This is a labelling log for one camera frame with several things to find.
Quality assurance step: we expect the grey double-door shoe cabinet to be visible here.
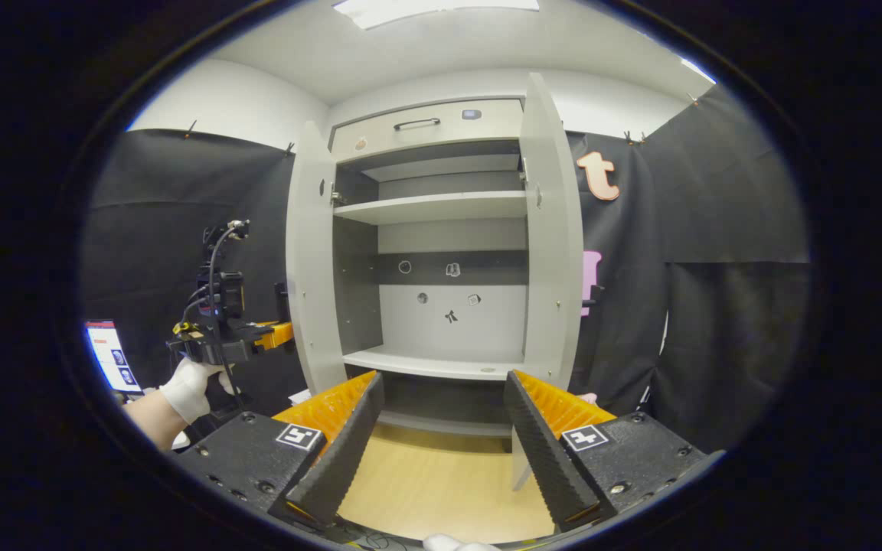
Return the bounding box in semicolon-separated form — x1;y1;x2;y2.
328;96;530;437

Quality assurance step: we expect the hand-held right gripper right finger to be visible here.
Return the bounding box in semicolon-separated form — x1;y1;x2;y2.
504;369;727;533

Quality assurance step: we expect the small ceiling light panel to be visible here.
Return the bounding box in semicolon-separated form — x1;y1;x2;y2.
678;57;717;83

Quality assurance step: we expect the black backdrop cloth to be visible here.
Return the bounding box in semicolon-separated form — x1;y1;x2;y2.
77;84;813;456

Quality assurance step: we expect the white cabinet shelf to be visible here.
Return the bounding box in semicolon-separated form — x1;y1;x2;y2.
361;153;523;183
343;346;526;382
334;191;528;226

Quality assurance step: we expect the grey cabinet drawer front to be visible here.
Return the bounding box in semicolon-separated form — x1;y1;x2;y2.
332;98;524;163

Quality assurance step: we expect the grey cabinet door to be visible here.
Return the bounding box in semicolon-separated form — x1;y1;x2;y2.
511;73;586;492
286;121;350;396

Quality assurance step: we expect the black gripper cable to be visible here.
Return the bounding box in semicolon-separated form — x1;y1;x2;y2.
181;220;252;330

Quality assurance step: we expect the large ceiling light panel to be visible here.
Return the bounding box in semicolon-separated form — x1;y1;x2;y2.
332;0;541;30

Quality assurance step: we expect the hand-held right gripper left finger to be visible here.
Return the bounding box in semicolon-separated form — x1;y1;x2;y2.
177;371;387;530

